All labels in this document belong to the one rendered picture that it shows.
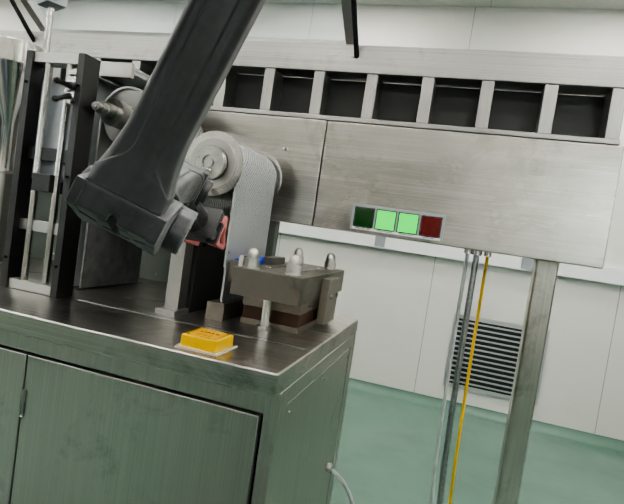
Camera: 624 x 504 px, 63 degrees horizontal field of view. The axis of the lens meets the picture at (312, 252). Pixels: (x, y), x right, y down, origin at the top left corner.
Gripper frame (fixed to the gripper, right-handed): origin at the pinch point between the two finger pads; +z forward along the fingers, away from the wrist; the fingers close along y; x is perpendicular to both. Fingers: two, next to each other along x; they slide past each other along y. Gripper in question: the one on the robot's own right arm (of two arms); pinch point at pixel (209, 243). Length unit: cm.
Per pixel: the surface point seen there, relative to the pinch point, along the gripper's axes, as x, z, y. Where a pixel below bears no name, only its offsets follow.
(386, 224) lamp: 29, 29, 31
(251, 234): 12.6, 16.5, 0.4
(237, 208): 12.4, 4.8, 0.4
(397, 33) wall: 271, 158, -16
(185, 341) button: -23.5, -7.6, 7.4
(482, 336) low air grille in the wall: 94, 260, 75
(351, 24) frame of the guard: 72, 1, 14
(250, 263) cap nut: 0.1, 6.8, 7.3
